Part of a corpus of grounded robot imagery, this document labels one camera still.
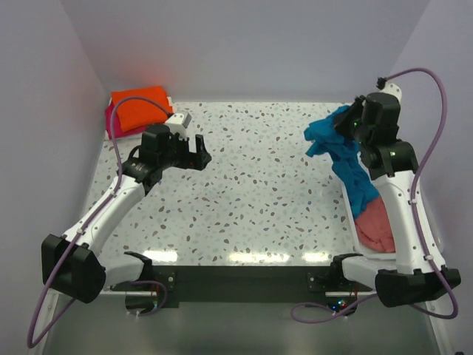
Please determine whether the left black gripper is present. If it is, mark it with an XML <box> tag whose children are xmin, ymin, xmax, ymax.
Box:
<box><xmin>159</xmin><ymin>132</ymin><xmax>211</xmax><ymax>171</ymax></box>

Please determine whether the blue t-shirt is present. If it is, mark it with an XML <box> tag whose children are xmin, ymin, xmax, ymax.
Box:
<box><xmin>304</xmin><ymin>105</ymin><xmax>379</xmax><ymax>219</ymax></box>

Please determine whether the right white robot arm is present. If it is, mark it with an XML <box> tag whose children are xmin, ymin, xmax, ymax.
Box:
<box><xmin>329</xmin><ymin>90</ymin><xmax>461</xmax><ymax>308</ymax></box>

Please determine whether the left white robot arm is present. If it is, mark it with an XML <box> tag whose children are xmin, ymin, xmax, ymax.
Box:
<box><xmin>41</xmin><ymin>124</ymin><xmax>211</xmax><ymax>303</ymax></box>

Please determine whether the folded orange t-shirt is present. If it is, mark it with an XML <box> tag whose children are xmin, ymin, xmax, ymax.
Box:
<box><xmin>106</xmin><ymin>86</ymin><xmax>174</xmax><ymax>137</ymax></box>

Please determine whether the folded magenta t-shirt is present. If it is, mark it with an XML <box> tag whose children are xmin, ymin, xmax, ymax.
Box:
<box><xmin>104</xmin><ymin>104</ymin><xmax>146</xmax><ymax>140</ymax></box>

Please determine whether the salmon pink t-shirt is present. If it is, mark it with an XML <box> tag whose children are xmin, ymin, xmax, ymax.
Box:
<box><xmin>355</xmin><ymin>196</ymin><xmax>395</xmax><ymax>254</ymax></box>

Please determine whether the white plastic basket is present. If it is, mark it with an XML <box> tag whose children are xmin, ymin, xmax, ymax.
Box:
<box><xmin>341</xmin><ymin>180</ymin><xmax>446</xmax><ymax>260</ymax></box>

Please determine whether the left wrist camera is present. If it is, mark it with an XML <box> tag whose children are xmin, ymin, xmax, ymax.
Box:
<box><xmin>165</xmin><ymin>112</ymin><xmax>192</xmax><ymax>138</ymax></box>

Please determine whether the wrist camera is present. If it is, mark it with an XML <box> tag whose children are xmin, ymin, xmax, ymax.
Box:
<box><xmin>376</xmin><ymin>77</ymin><xmax>402</xmax><ymax>102</ymax></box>
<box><xmin>165</xmin><ymin>112</ymin><xmax>192</xmax><ymax>138</ymax></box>

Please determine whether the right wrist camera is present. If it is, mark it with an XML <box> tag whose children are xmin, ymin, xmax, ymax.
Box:
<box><xmin>376</xmin><ymin>77</ymin><xmax>402</xmax><ymax>102</ymax></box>

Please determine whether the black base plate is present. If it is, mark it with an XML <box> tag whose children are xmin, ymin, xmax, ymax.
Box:
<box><xmin>112</xmin><ymin>266</ymin><xmax>371</xmax><ymax>311</ymax></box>

